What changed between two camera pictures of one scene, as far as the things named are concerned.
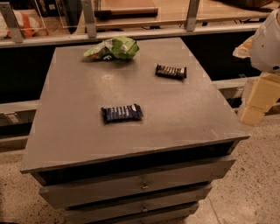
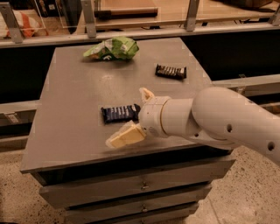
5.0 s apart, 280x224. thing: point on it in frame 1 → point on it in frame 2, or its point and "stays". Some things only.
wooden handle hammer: [126, 12] stays
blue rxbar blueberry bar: [122, 113] stays
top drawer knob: [144, 186] stays
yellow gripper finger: [244, 50] → [146, 94]
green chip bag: [115, 48] stays
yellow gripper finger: [264, 92] → [128, 134]
